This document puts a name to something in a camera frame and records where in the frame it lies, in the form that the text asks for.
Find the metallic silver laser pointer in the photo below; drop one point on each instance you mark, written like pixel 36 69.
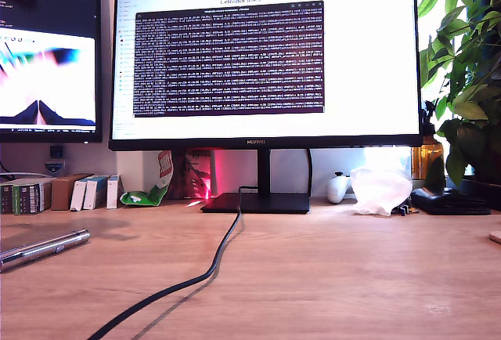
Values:
pixel 51 248

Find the dark patterned box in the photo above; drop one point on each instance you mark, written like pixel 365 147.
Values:
pixel 192 175

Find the white game controller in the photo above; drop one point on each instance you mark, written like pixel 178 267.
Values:
pixel 336 191

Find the green white snack bag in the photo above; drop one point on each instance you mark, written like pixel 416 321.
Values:
pixel 145 197

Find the clear crumpled plastic bag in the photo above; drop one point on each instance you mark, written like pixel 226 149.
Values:
pixel 379 191

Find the large black Huawei monitor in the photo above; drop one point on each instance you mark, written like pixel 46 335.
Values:
pixel 352 62

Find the small white blue box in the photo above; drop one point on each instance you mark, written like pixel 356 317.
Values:
pixel 78 196
pixel 112 193
pixel 93 194

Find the small black clip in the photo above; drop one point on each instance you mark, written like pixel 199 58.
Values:
pixel 407 209

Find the amber glass pump bottle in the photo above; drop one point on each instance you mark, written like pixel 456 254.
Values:
pixel 428 160

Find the brown cardboard box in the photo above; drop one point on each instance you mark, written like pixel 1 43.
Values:
pixel 62 194

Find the blue white badge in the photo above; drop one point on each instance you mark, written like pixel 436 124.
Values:
pixel 54 167

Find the black leather pouch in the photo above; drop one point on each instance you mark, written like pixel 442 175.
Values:
pixel 450 202

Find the green black printed box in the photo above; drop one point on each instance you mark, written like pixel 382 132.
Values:
pixel 29 199

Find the green leafy houseplant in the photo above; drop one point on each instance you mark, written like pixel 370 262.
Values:
pixel 469 81

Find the black monitor with code window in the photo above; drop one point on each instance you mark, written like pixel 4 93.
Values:
pixel 58 15

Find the dark plant pot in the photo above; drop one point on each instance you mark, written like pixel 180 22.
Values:
pixel 483 192

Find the dark printed box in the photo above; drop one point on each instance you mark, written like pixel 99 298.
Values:
pixel 6 199

